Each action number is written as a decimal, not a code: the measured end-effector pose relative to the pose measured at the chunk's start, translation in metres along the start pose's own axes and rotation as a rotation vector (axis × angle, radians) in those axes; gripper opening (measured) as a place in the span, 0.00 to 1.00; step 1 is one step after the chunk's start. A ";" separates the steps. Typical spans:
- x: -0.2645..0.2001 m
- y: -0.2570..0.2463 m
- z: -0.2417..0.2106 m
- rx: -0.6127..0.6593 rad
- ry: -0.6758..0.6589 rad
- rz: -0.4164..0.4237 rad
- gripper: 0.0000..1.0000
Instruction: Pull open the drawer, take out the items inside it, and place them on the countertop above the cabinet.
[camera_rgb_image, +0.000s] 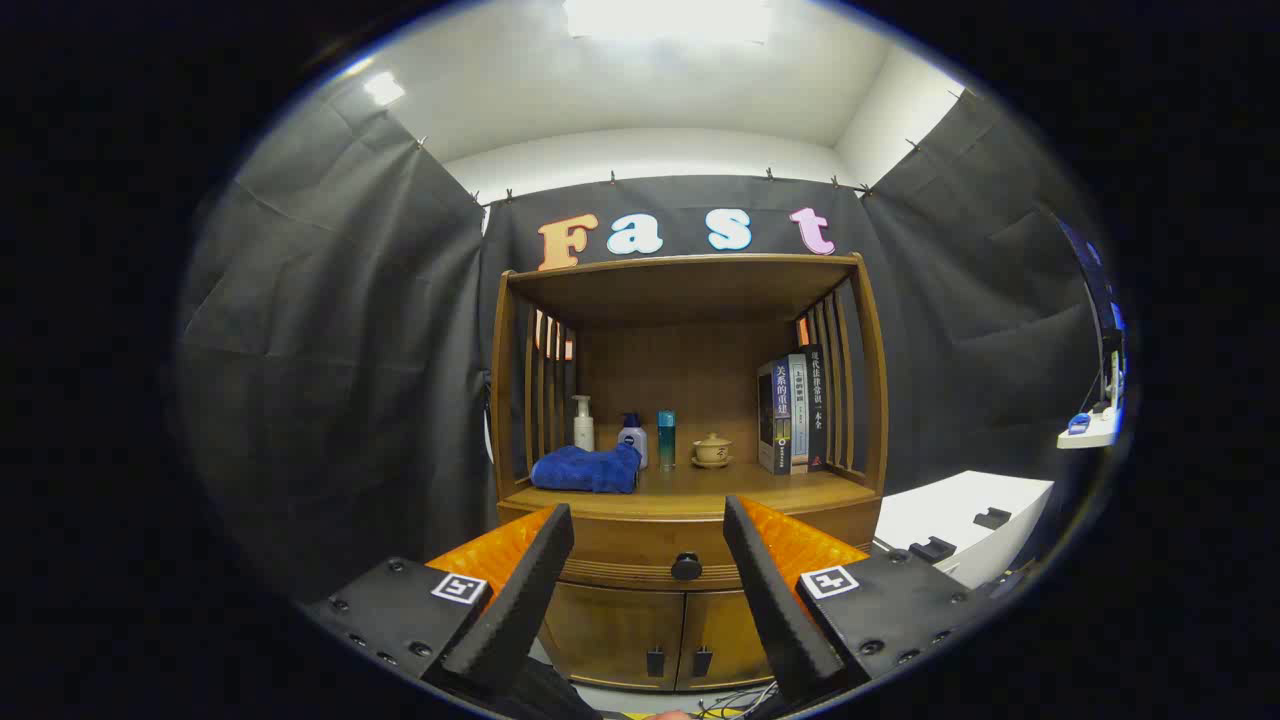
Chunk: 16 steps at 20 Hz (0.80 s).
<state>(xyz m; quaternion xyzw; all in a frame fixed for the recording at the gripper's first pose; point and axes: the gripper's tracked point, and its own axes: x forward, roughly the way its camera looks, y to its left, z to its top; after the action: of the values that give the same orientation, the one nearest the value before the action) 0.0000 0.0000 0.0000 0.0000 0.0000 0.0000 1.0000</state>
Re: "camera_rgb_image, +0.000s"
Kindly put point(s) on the clear teal bottle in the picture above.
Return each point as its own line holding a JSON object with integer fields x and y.
{"x": 666, "y": 440}

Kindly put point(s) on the white pump bottle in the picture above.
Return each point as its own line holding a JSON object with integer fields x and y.
{"x": 584, "y": 432}

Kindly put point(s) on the small black block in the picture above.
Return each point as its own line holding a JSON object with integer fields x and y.
{"x": 992, "y": 518}
{"x": 932, "y": 550}

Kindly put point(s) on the white side shelf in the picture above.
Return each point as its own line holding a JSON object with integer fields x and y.
{"x": 1095, "y": 435}

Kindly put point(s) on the book with black spine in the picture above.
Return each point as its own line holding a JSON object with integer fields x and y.
{"x": 815, "y": 410}

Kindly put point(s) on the small blue object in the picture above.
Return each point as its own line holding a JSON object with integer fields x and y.
{"x": 1078, "y": 423}

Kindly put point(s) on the beige lidded teacup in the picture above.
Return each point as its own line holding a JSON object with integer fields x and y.
{"x": 712, "y": 452}

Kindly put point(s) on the book with blue spine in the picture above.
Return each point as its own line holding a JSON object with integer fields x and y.
{"x": 770, "y": 420}

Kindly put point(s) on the white bottle with blue cap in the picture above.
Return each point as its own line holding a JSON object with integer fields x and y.
{"x": 634, "y": 440}

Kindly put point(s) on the wooden countertop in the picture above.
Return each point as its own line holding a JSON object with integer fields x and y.
{"x": 700, "y": 485}

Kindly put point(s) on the wooden drawer with black knob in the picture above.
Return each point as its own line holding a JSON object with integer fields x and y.
{"x": 640, "y": 545}

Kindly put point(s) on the blue towel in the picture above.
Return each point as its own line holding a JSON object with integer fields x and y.
{"x": 585, "y": 470}

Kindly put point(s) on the wooden cabinet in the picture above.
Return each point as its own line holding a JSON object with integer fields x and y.
{"x": 680, "y": 370}

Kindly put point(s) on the small ceiling lamp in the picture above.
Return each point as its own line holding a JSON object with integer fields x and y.
{"x": 384, "y": 88}

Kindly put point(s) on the wooden cabinet door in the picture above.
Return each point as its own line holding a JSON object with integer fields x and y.
{"x": 610, "y": 630}
{"x": 725, "y": 640}

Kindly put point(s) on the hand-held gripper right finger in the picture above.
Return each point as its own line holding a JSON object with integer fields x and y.
{"x": 775, "y": 600}

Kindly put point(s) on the book with white spine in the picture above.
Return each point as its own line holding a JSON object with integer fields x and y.
{"x": 799, "y": 420}

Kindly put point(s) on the ceiling light panel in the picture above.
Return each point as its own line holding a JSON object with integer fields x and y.
{"x": 670, "y": 18}

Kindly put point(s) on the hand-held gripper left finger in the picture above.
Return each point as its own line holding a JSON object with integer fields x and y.
{"x": 520, "y": 610}

